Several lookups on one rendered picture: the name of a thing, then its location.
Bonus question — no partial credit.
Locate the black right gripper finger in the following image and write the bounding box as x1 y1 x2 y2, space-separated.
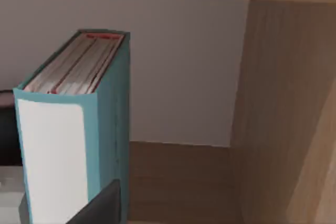
66 179 122 224

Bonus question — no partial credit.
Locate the teal book with white label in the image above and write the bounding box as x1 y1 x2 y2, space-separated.
12 29 131 224

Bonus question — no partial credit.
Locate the wooden open shelf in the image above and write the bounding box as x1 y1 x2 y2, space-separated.
0 0 336 224

